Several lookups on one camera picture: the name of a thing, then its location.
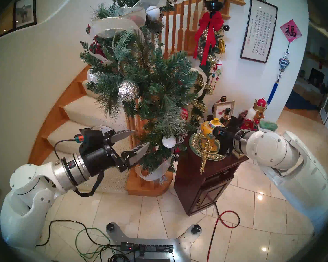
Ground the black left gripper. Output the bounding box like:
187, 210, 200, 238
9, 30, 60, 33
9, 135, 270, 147
80, 129, 150, 178

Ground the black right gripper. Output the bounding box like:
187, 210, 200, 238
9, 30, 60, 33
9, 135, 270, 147
221, 140, 236, 157

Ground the gold glitter reindeer ornament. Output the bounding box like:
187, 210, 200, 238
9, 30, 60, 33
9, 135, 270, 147
199, 139, 212, 175

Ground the white glitter ball ornament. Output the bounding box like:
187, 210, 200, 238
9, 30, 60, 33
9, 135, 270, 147
162, 135, 177, 148
146, 5, 161, 21

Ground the silver faceted ball ornament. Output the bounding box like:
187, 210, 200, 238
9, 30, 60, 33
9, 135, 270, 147
118, 79, 140, 102

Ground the yellow porcelain lidded jar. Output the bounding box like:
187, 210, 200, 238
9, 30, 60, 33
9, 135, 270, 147
201, 118, 224, 153

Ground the small black nutcracker figurine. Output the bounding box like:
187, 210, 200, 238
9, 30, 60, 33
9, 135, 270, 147
220, 108, 232, 125

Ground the ornate decorative plate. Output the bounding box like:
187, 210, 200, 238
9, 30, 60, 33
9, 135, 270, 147
189, 132, 229, 161

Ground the green jade carving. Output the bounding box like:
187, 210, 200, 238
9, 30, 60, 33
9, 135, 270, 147
259, 121, 278, 132

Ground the green gold tinsel garland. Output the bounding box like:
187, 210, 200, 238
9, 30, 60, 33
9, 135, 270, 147
191, 24, 226, 125

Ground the dark slender vase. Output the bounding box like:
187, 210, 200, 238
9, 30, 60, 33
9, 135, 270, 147
212, 96, 229, 114

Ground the dark wooden cabinet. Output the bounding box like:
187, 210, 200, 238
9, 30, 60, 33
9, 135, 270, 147
174, 133, 249, 217

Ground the tall red nutcracker figurine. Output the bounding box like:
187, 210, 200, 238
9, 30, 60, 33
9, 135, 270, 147
231, 98, 268, 159

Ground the carpeted wooden staircase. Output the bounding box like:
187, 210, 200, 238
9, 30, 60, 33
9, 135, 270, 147
29, 65, 142, 193

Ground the green pine garland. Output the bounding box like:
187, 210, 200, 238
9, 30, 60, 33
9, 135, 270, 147
79, 0, 208, 183

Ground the dark blue rug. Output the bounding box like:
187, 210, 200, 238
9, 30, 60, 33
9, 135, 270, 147
285, 90, 317, 110

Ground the blue vase charm with tassel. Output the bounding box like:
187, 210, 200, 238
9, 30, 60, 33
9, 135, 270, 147
266, 43, 291, 105

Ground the red berry sprig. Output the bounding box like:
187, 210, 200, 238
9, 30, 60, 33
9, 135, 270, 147
89, 42, 106, 60

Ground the black power strip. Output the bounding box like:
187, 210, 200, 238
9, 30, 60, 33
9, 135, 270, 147
120, 242, 174, 253

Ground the black fireplace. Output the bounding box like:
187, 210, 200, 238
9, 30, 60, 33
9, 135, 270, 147
309, 68, 325, 87

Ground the framed calligraphy scroll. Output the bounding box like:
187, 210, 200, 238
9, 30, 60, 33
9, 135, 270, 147
240, 0, 278, 64

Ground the red velvet bow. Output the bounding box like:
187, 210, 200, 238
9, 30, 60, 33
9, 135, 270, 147
194, 11, 224, 66

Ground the red diamond fu sign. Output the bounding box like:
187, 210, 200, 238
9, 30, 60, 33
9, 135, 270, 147
280, 19, 303, 43

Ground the framed horse picture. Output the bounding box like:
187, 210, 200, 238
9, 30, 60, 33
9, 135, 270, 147
13, 0, 37, 30

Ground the brown framed picture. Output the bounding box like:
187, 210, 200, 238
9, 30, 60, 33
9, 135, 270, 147
0, 4, 14, 38

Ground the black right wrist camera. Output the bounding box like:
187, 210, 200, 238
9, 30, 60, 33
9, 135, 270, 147
213, 124, 237, 140

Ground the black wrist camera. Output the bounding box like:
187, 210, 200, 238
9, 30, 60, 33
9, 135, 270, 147
213, 124, 237, 140
75, 129, 111, 155

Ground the small tabletop picture frame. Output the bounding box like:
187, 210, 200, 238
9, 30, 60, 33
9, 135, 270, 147
213, 101, 235, 123

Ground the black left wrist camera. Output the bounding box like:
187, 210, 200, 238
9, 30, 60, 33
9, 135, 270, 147
75, 129, 111, 155

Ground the black sleeved wrist cable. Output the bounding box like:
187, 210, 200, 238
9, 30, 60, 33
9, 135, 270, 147
72, 170, 104, 197

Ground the thin black camera cable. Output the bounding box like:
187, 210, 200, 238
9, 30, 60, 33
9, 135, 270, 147
54, 139, 77, 159

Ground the red floor cable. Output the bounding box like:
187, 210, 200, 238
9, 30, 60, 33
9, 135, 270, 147
206, 210, 240, 262

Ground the black floor cable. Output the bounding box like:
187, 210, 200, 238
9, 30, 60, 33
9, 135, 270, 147
35, 220, 122, 248

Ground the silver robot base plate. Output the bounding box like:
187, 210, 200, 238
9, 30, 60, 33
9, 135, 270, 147
106, 223, 202, 262

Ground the green floor cable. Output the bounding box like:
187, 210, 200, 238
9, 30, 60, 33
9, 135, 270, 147
75, 227, 118, 259

